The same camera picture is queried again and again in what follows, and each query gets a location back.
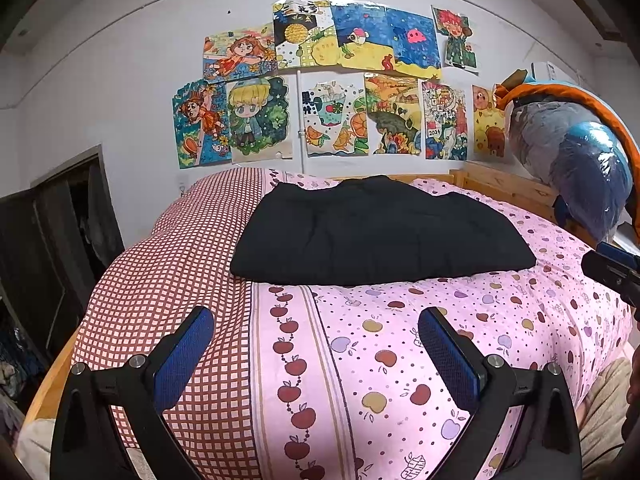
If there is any wooden bed frame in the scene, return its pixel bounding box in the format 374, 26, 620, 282
25, 169, 596, 423

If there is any blond figure wall drawing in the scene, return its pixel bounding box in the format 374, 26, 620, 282
226, 75, 294, 163

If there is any white fluffy cloth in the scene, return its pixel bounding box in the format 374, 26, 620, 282
15, 417, 57, 480

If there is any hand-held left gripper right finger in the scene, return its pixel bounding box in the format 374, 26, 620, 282
417, 306, 583, 480

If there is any black jacket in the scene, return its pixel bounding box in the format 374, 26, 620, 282
230, 175, 538, 287

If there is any red-haired figure wall drawing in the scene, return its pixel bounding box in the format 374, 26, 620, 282
431, 6, 477, 71

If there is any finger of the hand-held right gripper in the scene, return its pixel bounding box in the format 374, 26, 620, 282
596, 241, 640, 276
581, 250, 640, 307

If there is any pink blob blue wall drawing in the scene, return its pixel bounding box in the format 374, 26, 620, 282
385, 7, 444, 80

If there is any fish on beach wall drawing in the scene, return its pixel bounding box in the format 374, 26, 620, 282
327, 2, 396, 68

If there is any blue plastic-wrapped bundle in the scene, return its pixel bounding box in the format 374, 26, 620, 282
509, 101, 634, 242

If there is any dark wardrobe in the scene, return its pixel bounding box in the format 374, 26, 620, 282
0, 144, 126, 403

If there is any city wall drawing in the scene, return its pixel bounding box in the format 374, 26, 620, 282
420, 79, 469, 162

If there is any orange-dress girl wall drawing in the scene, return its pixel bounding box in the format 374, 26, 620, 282
172, 80, 233, 169

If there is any landscape wall drawing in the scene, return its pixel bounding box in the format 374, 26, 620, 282
364, 72, 422, 156

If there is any orange-haired girl wall drawing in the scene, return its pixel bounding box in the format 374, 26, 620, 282
202, 24, 278, 85

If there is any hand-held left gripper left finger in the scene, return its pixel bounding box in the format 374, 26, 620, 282
50, 305, 216, 480

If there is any bear wall drawing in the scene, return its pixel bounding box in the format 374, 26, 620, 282
471, 85, 508, 160

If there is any pineapple wall drawing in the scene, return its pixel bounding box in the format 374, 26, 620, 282
272, 0, 335, 69

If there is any oranges and drink wall drawing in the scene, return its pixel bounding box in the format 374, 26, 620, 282
301, 72, 371, 157

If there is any beige cloth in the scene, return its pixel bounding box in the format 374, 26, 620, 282
575, 357, 637, 480

